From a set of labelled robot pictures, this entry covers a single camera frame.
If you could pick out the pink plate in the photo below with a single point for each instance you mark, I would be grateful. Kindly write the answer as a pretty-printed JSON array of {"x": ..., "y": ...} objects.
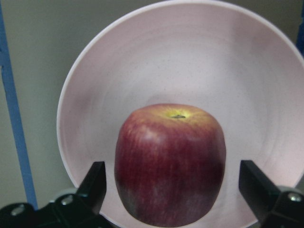
[{"x": 213, "y": 55}]

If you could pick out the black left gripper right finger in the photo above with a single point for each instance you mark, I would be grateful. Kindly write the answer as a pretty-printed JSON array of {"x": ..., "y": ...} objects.
[{"x": 273, "y": 206}]

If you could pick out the red apple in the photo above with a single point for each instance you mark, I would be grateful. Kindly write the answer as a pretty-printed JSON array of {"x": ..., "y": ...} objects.
[{"x": 169, "y": 164}]

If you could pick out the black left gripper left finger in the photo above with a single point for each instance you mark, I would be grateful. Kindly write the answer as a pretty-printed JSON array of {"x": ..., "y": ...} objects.
[{"x": 73, "y": 210}]

